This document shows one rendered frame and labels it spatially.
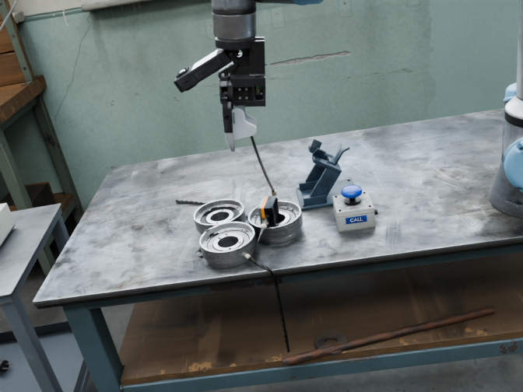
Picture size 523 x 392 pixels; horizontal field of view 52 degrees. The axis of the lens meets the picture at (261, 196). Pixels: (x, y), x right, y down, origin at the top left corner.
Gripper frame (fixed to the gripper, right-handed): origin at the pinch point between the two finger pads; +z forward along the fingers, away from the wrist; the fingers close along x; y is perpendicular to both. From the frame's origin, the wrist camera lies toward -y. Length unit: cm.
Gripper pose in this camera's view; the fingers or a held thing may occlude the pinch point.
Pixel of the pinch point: (229, 144)
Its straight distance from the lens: 102.9
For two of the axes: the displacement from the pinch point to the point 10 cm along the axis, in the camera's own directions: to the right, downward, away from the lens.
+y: 10.0, -0.2, -0.2
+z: 0.2, 8.8, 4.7
